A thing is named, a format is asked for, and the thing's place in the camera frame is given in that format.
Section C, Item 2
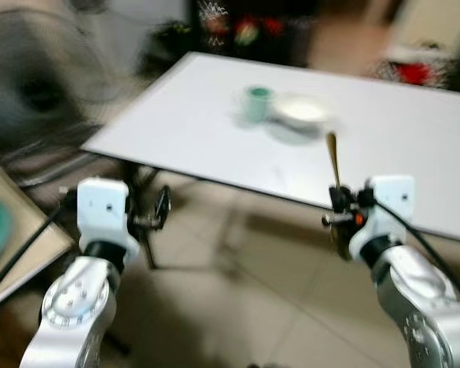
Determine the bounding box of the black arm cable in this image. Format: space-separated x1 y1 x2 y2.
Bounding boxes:
359 190 460 311
0 195 79 305

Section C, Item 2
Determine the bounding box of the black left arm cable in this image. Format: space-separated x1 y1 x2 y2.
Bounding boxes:
0 195 79 305

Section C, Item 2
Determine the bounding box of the white bowl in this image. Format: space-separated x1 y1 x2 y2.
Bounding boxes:
274 93 336 130

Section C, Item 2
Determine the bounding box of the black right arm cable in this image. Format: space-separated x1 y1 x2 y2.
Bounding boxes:
359 190 460 311

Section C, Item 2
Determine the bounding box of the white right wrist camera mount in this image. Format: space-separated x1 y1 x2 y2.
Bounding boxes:
348 175 417 260

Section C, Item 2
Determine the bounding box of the green cup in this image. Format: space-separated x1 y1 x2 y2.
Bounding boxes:
245 85 276 124

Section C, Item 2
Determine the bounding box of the white table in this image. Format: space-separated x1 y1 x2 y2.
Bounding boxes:
82 51 460 271

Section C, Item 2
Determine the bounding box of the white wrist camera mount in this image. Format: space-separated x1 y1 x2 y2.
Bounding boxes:
348 175 417 260
76 177 140 255

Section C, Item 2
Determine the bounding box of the grey standing fan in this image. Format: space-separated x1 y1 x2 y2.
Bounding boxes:
0 8 127 189

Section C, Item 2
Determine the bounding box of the beige side board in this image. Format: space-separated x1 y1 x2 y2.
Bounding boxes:
0 165 75 314

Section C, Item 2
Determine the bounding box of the brown wooden spoon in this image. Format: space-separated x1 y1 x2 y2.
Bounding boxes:
325 131 354 261

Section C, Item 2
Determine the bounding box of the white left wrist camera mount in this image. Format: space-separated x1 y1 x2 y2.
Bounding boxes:
76 177 140 255

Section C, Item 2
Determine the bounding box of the red flower decoration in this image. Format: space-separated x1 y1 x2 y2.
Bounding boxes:
379 60 452 87

